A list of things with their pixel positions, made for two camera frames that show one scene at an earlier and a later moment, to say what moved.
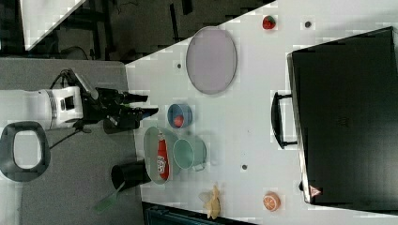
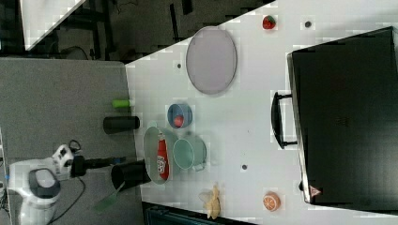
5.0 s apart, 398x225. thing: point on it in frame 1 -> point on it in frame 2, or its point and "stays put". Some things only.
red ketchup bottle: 162,156 stays put
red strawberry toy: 268,22 stays put
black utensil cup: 132,173 stays put
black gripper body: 114,108 -> 80,164
